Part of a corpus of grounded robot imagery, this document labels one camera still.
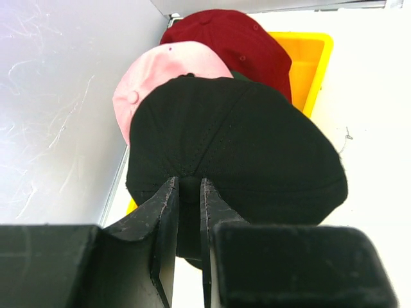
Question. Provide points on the yellow plastic tray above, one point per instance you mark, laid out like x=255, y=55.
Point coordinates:
x=310, y=54

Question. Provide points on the red baseball cap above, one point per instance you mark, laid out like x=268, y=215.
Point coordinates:
x=243, y=45

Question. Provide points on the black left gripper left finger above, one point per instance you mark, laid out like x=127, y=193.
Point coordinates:
x=128, y=264

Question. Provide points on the pink baseball cap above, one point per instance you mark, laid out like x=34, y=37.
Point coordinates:
x=158, y=66

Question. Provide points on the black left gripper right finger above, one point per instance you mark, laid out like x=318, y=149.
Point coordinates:
x=245, y=265

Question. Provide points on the black baseball cap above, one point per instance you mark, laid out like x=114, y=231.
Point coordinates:
x=268, y=161

